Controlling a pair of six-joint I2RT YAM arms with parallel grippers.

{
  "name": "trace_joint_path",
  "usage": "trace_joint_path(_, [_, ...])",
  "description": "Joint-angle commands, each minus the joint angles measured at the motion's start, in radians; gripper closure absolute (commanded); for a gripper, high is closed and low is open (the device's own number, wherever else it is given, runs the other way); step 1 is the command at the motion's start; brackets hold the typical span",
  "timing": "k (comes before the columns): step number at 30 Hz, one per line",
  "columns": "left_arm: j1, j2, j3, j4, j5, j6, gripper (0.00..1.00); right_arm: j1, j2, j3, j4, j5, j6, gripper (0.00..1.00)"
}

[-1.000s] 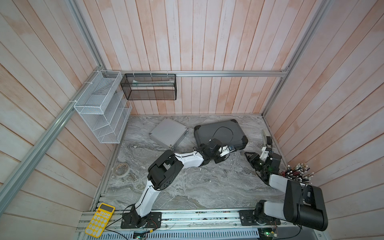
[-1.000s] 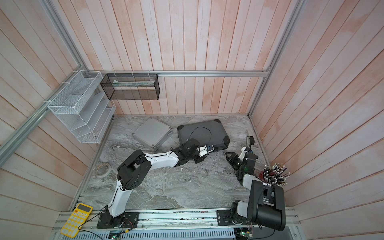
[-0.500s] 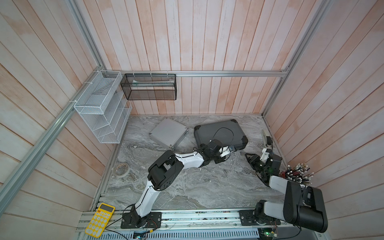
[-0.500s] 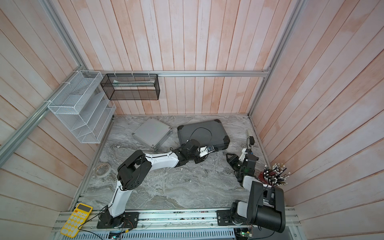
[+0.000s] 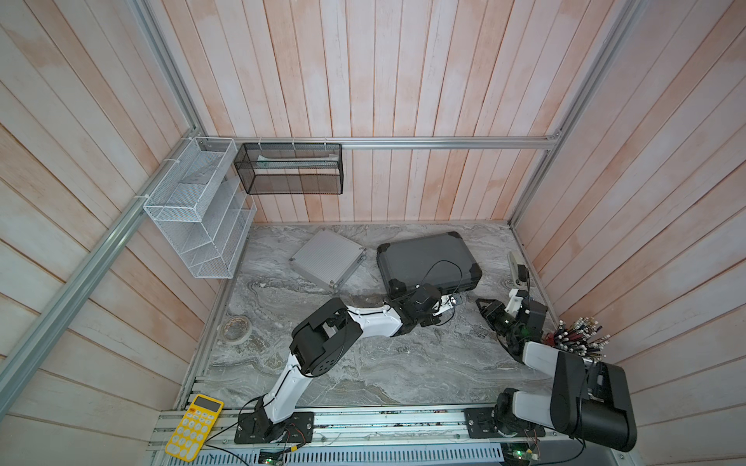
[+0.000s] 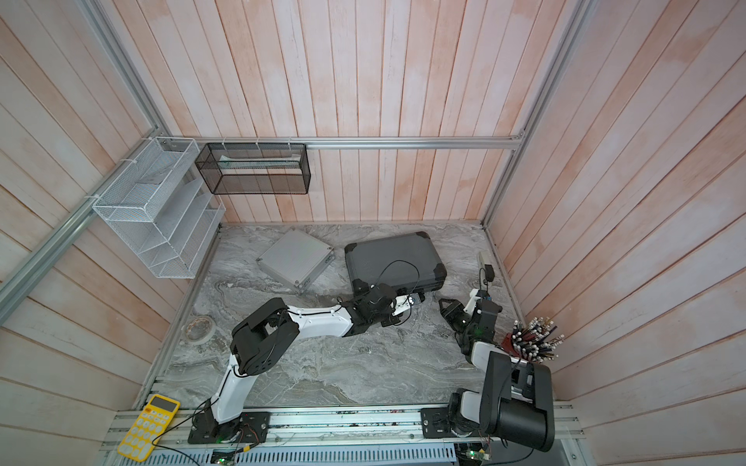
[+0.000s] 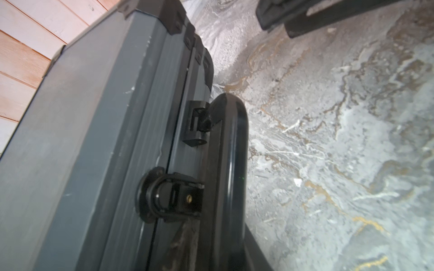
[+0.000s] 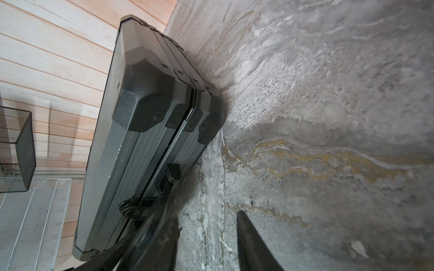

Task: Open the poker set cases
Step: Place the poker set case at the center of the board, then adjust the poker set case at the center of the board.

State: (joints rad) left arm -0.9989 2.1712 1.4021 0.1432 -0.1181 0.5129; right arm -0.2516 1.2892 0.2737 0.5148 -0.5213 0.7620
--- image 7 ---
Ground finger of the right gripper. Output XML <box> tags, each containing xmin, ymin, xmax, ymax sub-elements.
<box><xmin>255</xmin><ymin>0</ymin><xmax>396</xmax><ymax>38</ymax></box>

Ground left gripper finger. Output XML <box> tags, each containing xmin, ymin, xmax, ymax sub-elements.
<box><xmin>244</xmin><ymin>225</ymin><xmax>273</xmax><ymax>271</ymax></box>

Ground black poker set case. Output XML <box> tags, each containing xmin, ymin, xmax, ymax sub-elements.
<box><xmin>0</xmin><ymin>0</ymin><xmax>250</xmax><ymax>271</ymax></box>

